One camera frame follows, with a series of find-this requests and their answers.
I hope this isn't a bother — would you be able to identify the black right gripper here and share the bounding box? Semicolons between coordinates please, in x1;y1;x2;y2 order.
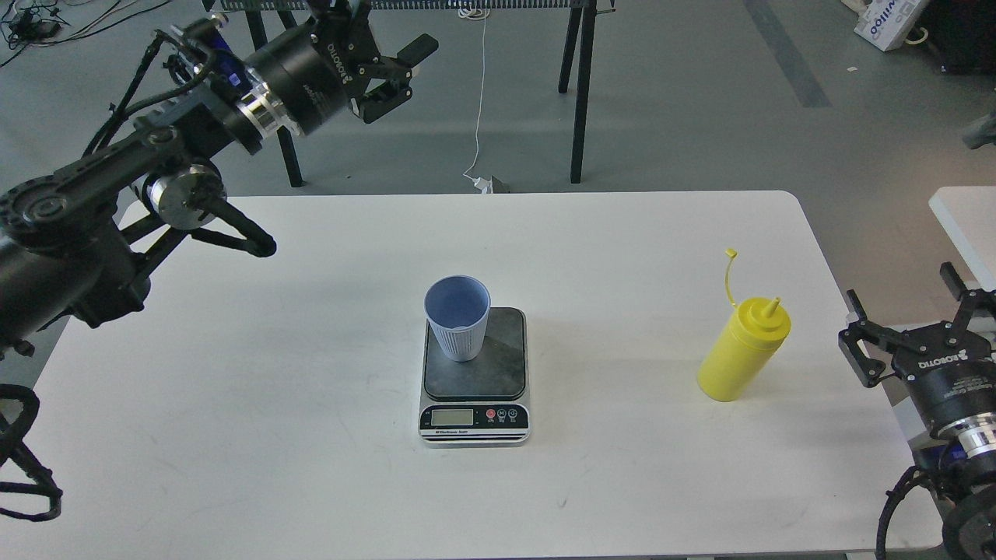
838;262;996;441

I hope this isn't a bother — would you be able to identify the black trestle table frame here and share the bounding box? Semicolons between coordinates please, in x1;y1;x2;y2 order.
204;0;619;187

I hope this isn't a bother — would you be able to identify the white power cable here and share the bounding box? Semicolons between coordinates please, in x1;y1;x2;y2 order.
459;0;494;194

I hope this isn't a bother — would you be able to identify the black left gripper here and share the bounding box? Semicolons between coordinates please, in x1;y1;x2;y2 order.
246;20;439;135

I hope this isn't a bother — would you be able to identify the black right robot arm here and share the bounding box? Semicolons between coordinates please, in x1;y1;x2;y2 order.
837;262;995;559

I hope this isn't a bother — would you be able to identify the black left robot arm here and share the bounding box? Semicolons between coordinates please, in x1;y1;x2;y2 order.
1;1;438;357

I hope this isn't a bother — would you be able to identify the white side table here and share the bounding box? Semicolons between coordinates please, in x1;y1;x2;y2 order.
929;187;995;291

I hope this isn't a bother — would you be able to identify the black digital kitchen scale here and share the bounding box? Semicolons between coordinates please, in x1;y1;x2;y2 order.
416;307;533;449

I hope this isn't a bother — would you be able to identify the blue ribbed plastic cup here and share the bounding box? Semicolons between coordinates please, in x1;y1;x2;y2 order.
423;275;491;362

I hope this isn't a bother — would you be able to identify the black cable bundle on floor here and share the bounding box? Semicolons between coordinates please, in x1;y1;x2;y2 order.
0;0;168;68

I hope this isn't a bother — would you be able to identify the white cardboard box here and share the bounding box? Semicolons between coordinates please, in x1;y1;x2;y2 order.
854;1;931;52

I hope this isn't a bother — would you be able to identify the yellow squeeze bottle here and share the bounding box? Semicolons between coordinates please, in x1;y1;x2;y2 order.
696;248;792;403

